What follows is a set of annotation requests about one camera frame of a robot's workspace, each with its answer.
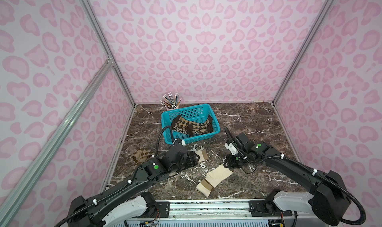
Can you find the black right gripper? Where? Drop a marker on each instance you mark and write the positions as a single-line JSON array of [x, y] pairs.
[[234, 143]]

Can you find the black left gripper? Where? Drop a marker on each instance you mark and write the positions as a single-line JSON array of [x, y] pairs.
[[192, 159]]

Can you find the cream brown sock with label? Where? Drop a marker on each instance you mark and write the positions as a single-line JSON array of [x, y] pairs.
[[203, 156]]

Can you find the dark brown argyle sock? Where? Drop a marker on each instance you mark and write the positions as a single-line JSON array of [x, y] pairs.
[[179, 124]]

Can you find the teal plastic basket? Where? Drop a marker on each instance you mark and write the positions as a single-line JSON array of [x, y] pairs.
[[197, 113]]

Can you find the cream brown striped sock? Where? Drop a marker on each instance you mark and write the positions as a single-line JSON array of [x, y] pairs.
[[213, 179]]

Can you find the light brown argyle sock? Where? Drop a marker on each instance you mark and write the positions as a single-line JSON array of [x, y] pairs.
[[195, 128]]

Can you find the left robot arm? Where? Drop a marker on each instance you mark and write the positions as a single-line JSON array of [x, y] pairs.
[[129, 198]]

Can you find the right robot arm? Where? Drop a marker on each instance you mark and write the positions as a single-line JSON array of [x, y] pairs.
[[325, 196]]

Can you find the pink cup of pencils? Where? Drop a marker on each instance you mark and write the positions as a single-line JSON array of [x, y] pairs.
[[170, 101]]

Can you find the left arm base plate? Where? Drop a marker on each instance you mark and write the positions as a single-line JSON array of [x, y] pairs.
[[161, 208]]

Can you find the aluminium mounting rail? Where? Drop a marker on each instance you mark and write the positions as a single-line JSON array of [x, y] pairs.
[[218, 213]]

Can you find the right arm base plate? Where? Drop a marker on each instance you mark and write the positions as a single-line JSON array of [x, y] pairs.
[[262, 208]]

